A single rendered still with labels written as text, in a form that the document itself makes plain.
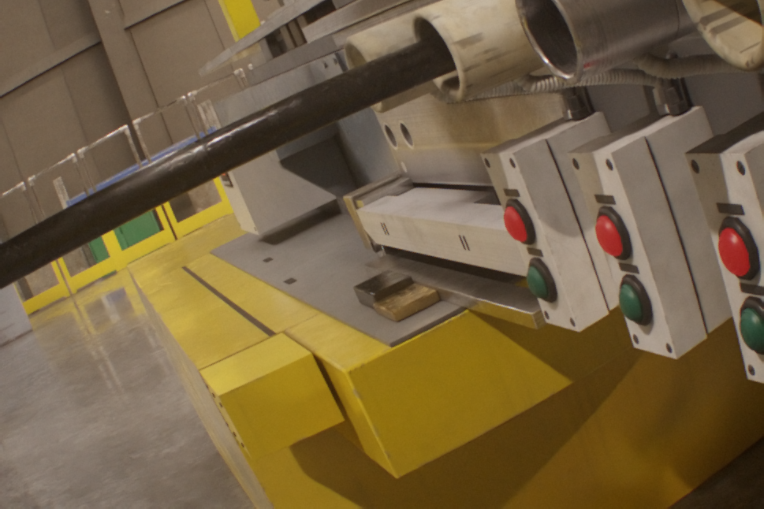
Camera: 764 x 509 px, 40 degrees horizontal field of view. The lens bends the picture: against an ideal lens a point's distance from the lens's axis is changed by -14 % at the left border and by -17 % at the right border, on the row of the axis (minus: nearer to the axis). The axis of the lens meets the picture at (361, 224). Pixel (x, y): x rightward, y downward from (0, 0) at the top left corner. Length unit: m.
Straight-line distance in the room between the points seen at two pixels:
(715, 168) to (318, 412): 0.83
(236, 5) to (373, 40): 1.80
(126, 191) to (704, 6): 0.37
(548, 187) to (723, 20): 0.48
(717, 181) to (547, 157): 0.30
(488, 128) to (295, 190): 1.02
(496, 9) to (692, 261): 0.21
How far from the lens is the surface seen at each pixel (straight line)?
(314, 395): 1.34
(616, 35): 0.54
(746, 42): 0.42
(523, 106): 1.15
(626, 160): 0.72
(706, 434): 1.84
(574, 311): 0.90
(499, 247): 1.12
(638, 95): 0.84
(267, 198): 2.23
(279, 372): 1.33
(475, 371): 1.27
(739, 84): 0.71
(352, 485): 1.60
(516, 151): 0.87
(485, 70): 0.69
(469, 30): 0.69
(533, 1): 0.57
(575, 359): 1.32
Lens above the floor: 0.89
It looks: 8 degrees down
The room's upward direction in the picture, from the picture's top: 24 degrees counter-clockwise
